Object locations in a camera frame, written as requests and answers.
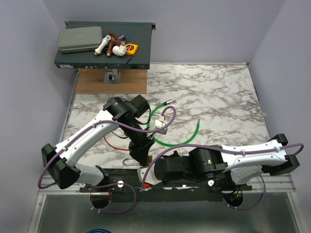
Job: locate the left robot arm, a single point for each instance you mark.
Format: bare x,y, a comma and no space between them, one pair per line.
61,160

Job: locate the brown pipe fitting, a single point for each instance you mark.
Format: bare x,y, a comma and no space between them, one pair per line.
114,41

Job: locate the white pipe fitting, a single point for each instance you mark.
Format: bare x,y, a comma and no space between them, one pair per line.
105,42

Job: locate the grey plastic case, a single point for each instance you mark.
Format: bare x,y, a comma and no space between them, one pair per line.
79,39

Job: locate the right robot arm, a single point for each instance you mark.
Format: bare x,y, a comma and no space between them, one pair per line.
236,164

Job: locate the brass padlock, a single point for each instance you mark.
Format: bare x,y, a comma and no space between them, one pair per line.
132,162

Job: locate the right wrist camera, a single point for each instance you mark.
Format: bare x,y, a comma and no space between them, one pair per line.
150,178

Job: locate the white elbow fitting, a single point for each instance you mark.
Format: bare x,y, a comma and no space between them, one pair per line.
119,50

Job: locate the grey metal bracket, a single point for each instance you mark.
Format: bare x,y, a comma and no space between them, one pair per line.
112,76

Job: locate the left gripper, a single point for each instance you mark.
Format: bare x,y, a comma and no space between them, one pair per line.
139,150

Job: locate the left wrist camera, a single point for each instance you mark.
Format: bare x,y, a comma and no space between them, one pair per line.
157,124

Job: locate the wooden board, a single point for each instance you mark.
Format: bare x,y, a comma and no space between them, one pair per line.
91,81

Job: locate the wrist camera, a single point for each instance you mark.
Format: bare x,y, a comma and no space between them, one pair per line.
157,124
150,178

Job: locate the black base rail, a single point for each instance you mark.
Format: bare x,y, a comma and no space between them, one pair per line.
181,190

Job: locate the yellow tape measure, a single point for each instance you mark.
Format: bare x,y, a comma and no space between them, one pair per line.
131,49

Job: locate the red cable lock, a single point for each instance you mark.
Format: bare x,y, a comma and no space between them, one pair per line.
116,145

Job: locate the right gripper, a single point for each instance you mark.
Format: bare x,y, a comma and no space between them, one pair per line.
170,158

